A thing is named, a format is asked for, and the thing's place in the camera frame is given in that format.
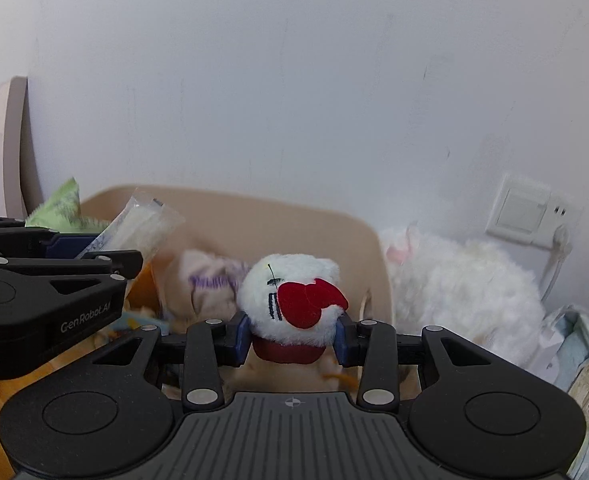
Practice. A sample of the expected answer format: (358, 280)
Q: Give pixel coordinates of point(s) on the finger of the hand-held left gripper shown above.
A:
(34, 242)
(74, 266)

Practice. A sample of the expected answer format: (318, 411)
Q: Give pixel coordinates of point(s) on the white round plush toy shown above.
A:
(284, 280)

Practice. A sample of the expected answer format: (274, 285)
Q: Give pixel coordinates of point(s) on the green packet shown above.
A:
(62, 210)

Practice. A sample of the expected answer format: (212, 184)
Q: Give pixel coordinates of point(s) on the orange box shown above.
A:
(142, 285)

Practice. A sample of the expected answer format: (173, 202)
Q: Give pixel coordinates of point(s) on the beige plastic storage bin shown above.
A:
(274, 220)

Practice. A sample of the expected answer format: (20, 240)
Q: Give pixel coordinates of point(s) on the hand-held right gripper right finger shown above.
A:
(342, 344)

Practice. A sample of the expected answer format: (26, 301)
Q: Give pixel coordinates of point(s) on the beige cloth pouch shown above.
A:
(199, 280)

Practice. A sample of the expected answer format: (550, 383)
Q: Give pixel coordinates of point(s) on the clear plastic packet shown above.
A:
(139, 225)

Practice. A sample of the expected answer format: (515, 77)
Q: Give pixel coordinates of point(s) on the white wall socket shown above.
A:
(521, 210)

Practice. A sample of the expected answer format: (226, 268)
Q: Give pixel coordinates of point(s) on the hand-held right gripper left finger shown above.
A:
(242, 337)

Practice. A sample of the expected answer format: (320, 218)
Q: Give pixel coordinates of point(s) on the large white fluffy plush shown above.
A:
(464, 285)

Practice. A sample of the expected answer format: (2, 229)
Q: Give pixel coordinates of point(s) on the beige curved board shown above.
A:
(4, 160)

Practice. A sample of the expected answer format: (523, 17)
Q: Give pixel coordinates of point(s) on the light blue plastic bag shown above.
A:
(574, 335)

